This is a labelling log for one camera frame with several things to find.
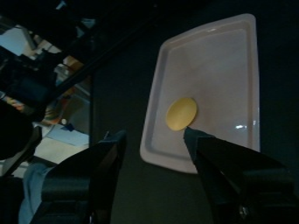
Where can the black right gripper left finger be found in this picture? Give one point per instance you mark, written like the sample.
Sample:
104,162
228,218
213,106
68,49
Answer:
78,178

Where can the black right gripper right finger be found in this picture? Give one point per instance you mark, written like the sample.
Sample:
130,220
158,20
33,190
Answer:
240,180

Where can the round yellow chip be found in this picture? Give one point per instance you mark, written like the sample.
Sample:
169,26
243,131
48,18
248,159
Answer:
181,113

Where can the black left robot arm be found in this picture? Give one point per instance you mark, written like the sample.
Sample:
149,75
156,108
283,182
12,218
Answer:
18,96

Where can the pink rectangular plate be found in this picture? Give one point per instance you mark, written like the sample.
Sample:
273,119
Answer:
209,78

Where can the blue cloth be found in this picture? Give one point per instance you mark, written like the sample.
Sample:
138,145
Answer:
30,189

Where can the black metal frame bar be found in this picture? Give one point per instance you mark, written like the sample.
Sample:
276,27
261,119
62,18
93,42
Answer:
104,55

